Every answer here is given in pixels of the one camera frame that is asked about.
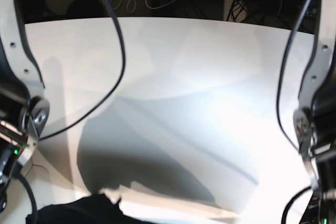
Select dark blue t-shirt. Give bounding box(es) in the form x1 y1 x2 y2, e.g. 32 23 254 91
36 194 147 223

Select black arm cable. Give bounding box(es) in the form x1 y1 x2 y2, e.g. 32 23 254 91
275 0 322 151
39 0 127 142

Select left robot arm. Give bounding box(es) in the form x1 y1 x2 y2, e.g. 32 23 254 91
293 0 335 223

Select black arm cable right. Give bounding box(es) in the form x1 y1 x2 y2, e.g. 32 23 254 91
39 0 127 142

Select white storage bin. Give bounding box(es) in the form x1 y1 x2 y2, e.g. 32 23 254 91
1 155 82 223

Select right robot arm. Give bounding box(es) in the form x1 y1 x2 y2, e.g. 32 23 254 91
1 0 50 210

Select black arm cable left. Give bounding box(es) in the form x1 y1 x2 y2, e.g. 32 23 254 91
275 0 322 151

